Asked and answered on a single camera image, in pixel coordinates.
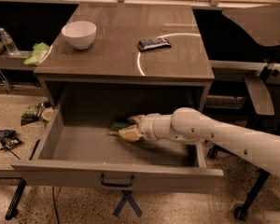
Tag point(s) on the black drawer handle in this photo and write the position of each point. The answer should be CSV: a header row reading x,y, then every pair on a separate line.
x,y
116,183

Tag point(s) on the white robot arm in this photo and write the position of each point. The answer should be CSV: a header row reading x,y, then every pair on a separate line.
x,y
189,125

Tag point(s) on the grey wooden cabinet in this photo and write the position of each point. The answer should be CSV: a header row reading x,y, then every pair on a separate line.
x,y
114,56

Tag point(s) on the dark chip bag on floor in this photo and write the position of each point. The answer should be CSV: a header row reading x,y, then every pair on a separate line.
x,y
9,139

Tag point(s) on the white ceramic bowl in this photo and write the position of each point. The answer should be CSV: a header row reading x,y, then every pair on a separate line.
x,y
79,34

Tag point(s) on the dark blue snack packet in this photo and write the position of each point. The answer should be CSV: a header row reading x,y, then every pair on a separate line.
x,y
153,43

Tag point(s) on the green cloth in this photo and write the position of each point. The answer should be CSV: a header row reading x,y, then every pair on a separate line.
x,y
38,53

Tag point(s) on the small round bowl on floor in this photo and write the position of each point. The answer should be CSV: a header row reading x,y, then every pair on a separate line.
x,y
47,114

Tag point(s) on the black office chair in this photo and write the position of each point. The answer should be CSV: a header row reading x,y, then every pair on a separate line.
x,y
262,24

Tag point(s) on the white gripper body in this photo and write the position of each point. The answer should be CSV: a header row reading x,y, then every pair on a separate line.
x,y
148,127

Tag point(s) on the black table leg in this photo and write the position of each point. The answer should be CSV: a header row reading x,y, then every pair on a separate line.
x,y
12,209

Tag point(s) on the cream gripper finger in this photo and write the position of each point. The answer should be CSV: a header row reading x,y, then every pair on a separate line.
x,y
130,134
136,119

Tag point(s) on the green snack bag on floor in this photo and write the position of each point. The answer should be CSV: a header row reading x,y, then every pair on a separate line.
x,y
31,114

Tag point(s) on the green yellow sponge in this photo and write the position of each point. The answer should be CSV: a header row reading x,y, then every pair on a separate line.
x,y
118,125

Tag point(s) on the clear plastic water bottle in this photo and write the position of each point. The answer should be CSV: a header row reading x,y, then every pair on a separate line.
x,y
8,42

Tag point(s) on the open grey top drawer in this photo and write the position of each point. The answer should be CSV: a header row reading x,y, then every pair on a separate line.
x,y
77,148

